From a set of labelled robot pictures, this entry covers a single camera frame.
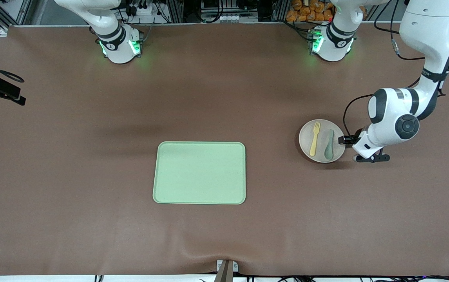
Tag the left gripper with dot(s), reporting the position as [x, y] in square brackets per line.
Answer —
[350, 140]

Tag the grey-green plastic spoon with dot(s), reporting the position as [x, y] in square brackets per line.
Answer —
[328, 147]

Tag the beige round plate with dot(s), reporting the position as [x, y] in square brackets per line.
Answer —
[322, 127]

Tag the yellow plastic fork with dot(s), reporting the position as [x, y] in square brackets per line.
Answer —
[314, 143]

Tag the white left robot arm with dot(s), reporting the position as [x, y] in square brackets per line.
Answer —
[428, 23]

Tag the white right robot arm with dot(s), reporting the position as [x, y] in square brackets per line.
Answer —
[116, 47]

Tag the orange snack packets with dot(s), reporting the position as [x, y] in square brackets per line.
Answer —
[306, 11]

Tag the brown table mat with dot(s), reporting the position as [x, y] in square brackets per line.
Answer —
[91, 196]

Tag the light green rectangular tray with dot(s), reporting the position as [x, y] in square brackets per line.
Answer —
[199, 172]

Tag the white power strip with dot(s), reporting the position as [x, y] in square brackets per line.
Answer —
[142, 9]

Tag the white terminal block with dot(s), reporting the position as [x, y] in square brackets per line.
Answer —
[220, 18]

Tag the aluminium frame post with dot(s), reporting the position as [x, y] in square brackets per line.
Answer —
[281, 9]
[175, 11]

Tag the grey metal mounting bracket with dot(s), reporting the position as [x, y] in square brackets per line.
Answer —
[235, 267]

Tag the tan upright post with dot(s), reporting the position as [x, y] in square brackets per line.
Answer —
[224, 274]

